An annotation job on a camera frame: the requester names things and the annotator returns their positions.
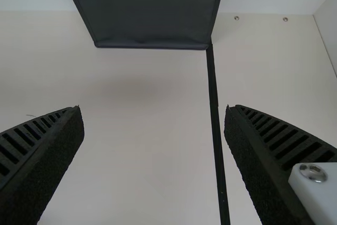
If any dark grey bag with straps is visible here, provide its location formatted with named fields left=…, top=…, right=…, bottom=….
left=59, top=0, right=229, bottom=51

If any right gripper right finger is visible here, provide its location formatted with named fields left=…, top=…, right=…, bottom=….
left=224, top=104, right=337, bottom=225

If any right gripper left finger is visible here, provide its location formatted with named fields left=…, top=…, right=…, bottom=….
left=0, top=105, right=85, bottom=225

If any black strip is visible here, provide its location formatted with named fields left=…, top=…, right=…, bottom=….
left=205, top=37, right=231, bottom=225

